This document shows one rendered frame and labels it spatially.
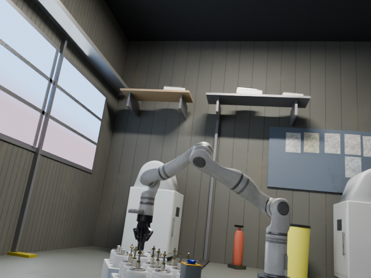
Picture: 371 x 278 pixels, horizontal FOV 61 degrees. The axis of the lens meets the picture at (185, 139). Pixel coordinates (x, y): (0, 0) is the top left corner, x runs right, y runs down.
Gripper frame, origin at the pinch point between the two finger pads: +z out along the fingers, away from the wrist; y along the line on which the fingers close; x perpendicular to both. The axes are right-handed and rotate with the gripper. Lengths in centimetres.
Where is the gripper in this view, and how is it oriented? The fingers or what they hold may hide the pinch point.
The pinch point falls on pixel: (140, 246)
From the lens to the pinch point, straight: 154.7
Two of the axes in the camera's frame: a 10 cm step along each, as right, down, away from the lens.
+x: -7.1, -2.6, -6.6
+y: -7.0, 1.1, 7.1
